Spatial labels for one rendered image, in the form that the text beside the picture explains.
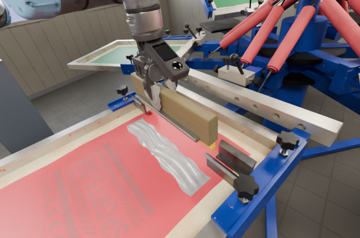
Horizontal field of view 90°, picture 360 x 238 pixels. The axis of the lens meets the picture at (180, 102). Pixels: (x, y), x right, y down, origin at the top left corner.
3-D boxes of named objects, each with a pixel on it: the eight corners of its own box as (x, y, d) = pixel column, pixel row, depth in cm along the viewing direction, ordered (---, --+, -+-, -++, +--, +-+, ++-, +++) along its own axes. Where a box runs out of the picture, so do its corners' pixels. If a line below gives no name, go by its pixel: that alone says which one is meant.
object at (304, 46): (280, 197, 130) (366, -36, 54) (234, 164, 157) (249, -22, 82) (304, 164, 149) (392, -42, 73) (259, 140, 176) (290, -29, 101)
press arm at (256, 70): (235, 96, 68) (237, 84, 65) (223, 90, 72) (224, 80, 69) (261, 79, 76) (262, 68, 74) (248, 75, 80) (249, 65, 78)
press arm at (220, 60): (118, 66, 146) (115, 59, 143) (122, 63, 151) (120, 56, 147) (292, 73, 102) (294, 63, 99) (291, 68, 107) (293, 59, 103)
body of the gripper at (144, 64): (158, 68, 53) (150, 25, 47) (176, 76, 48) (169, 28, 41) (135, 77, 50) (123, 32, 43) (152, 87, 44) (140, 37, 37)
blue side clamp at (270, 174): (230, 251, 34) (232, 237, 30) (210, 229, 37) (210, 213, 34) (300, 160, 48) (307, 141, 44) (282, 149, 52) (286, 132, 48)
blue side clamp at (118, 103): (117, 122, 72) (111, 108, 68) (112, 117, 75) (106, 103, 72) (174, 92, 86) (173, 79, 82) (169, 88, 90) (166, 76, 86)
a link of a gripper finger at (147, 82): (158, 95, 50) (157, 64, 46) (162, 97, 48) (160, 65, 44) (143, 99, 47) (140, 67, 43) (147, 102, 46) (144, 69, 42)
